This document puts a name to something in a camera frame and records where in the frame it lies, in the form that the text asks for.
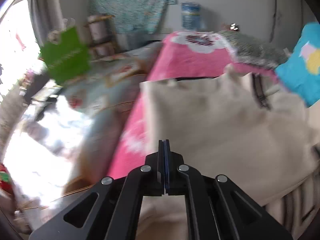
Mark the beige jacket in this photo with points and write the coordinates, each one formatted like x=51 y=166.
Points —
x=247 y=127

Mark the green paper bag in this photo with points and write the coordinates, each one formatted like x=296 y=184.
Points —
x=67 y=58

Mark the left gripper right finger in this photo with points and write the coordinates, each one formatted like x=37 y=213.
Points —
x=216 y=207

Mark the teal patterned hanging cloth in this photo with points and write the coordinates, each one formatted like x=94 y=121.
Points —
x=132 y=15

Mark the blue water bottle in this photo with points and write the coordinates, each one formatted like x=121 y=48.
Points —
x=191 y=16

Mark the light blue patterned bedsheet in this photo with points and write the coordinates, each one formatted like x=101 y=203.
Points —
x=95 y=107

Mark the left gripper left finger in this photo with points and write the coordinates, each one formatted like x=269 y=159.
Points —
x=111 y=208

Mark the pink floral blanket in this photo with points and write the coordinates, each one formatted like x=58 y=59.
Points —
x=185 y=55

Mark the blue cartoon pillow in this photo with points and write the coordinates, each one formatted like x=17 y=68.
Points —
x=300 y=73

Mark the wooden chair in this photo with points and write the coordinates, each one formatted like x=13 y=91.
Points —
x=103 y=36

